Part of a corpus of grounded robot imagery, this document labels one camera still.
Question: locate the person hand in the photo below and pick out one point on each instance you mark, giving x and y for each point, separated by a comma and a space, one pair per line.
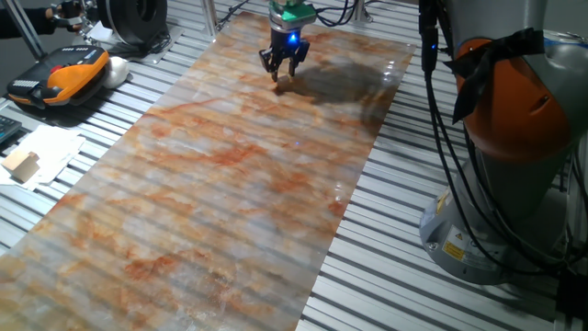
66, 16

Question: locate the orange black teach pendant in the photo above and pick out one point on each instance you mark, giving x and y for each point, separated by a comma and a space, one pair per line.
64, 76

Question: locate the dark grey frame post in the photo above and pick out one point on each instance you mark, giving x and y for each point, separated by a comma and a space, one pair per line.
25, 32

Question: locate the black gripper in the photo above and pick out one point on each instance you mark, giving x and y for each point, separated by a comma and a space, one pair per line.
287, 39

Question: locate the white paper sheets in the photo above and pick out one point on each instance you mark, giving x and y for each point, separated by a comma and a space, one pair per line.
55, 147

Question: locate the small wooden block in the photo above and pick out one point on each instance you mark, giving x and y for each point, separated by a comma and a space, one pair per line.
284, 84

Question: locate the large wooden block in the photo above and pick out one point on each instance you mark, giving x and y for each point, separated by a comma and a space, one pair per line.
20, 166

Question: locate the aluminium frame post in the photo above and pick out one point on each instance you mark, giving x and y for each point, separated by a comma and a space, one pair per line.
360, 14
210, 16

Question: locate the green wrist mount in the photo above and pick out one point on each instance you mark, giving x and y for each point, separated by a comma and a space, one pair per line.
296, 14

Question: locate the dark sleeved forearm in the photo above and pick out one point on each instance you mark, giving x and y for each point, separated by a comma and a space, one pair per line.
27, 23

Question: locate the orange marble pattern mat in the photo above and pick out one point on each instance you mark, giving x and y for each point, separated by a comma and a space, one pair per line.
206, 207

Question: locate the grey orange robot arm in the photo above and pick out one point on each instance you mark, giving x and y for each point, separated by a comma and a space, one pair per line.
519, 115

